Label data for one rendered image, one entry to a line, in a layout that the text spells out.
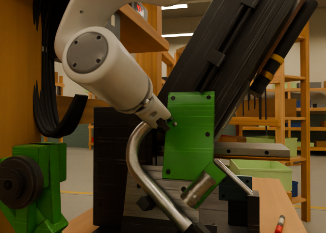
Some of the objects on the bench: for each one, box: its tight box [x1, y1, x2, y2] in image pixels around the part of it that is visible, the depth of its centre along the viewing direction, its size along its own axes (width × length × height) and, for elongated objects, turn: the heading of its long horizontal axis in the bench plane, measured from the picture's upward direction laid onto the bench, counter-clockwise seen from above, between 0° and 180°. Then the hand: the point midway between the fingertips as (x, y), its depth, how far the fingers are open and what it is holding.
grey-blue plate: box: [218, 175, 252, 226], centre depth 82 cm, size 10×2×14 cm
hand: (156, 115), depth 66 cm, fingers closed on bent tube, 3 cm apart
